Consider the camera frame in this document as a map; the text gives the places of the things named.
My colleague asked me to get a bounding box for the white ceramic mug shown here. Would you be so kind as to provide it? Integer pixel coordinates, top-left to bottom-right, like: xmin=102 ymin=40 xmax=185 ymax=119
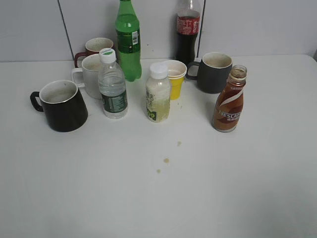
xmin=71 ymin=54 xmax=103 ymax=100

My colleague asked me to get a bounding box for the juice bottle white cap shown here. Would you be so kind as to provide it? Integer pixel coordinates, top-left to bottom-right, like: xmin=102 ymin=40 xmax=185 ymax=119
xmin=146 ymin=62 xmax=171 ymax=123

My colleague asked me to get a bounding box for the cola bottle red label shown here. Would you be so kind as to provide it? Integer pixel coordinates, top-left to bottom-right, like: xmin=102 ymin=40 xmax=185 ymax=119
xmin=175 ymin=0 xmax=201 ymax=65

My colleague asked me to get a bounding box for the green soda bottle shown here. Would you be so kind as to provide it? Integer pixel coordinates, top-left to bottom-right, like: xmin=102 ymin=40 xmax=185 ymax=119
xmin=115 ymin=0 xmax=142 ymax=82

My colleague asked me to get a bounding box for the clear water bottle green label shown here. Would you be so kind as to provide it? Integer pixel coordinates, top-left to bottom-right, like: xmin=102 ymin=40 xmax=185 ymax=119
xmin=98 ymin=48 xmax=128 ymax=119

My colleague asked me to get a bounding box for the brown Nescafe coffee bottle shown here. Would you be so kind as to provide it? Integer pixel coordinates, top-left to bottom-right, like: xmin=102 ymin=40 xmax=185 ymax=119
xmin=211 ymin=65 xmax=247 ymax=133

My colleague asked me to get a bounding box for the yellow paper cup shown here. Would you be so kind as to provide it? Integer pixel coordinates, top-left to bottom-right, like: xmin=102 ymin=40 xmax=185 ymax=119
xmin=168 ymin=76 xmax=185 ymax=100

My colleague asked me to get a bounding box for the dark grey ceramic mug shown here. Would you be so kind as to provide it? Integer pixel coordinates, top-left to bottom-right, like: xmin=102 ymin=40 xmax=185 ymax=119
xmin=186 ymin=52 xmax=233 ymax=94

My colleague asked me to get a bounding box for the white paper cup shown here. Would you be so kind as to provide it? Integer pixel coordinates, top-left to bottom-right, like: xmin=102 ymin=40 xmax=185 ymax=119
xmin=162 ymin=59 xmax=187 ymax=77

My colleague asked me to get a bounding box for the black ceramic mug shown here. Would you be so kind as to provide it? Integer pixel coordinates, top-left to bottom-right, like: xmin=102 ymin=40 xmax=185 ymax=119
xmin=30 ymin=80 xmax=88 ymax=132

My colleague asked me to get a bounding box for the dark red ceramic mug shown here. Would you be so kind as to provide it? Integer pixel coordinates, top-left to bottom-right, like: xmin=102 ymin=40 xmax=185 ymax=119
xmin=74 ymin=37 xmax=115 ymax=68

